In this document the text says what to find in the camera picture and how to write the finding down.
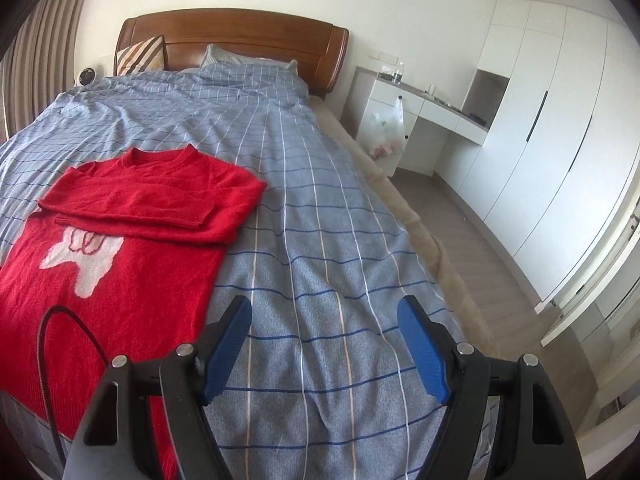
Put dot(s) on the wooden headboard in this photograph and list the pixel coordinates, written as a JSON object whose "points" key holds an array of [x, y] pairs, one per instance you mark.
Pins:
{"points": [[250, 40]]}

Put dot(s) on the white desk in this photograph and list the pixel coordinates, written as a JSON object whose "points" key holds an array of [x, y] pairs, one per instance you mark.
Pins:
{"points": [[440, 110]]}

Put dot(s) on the beige mattress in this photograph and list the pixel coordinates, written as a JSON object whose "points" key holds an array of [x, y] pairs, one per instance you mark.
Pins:
{"points": [[425, 230]]}

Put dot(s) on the white wardrobe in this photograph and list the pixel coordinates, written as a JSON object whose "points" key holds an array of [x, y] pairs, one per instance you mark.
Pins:
{"points": [[550, 135]]}

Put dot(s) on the blue checked bed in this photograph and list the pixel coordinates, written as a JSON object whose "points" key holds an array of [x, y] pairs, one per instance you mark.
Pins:
{"points": [[325, 260]]}

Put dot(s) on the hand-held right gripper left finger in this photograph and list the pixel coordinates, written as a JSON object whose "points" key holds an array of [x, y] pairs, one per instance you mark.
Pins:
{"points": [[225, 355]]}

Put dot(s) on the round white fan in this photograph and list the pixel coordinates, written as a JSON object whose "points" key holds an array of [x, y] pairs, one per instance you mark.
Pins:
{"points": [[86, 76]]}

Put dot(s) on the beige curtain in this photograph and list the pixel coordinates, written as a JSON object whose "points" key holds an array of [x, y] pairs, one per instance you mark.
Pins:
{"points": [[35, 60]]}

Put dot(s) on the white wall socket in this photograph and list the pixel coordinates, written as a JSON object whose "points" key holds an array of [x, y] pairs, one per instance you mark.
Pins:
{"points": [[385, 55]]}

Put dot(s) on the clear bottle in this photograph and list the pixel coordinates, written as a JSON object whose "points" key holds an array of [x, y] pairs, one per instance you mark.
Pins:
{"points": [[398, 72]]}

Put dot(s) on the red knitted sweater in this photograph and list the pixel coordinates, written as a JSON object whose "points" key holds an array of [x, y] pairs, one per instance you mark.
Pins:
{"points": [[125, 270]]}

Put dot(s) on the grey pillow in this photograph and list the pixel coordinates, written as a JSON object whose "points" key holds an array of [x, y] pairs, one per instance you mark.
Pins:
{"points": [[235, 57]]}

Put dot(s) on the white plastic bag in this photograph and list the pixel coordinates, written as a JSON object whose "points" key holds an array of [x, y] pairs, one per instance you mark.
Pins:
{"points": [[385, 130]]}

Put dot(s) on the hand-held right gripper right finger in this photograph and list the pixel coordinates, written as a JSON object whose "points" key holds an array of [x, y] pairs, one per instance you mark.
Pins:
{"points": [[425, 355]]}

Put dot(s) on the striped pillow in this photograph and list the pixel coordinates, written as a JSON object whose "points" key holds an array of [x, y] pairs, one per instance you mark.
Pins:
{"points": [[142, 55]]}

